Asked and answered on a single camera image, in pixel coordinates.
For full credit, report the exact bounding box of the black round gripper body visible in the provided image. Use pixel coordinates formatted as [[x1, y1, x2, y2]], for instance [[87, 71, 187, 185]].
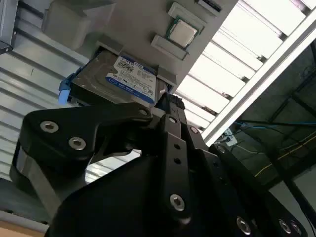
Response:
[[45, 148, 234, 237]]

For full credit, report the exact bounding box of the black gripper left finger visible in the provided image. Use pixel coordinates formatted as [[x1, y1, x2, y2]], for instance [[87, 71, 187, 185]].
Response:
[[9, 95, 190, 223]]

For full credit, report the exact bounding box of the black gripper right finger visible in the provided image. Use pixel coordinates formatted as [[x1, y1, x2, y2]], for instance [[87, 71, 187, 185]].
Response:
[[172, 97, 310, 237]]

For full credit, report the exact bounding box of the hard disk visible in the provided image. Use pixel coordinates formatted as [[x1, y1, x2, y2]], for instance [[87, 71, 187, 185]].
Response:
[[58, 48, 173, 109]]

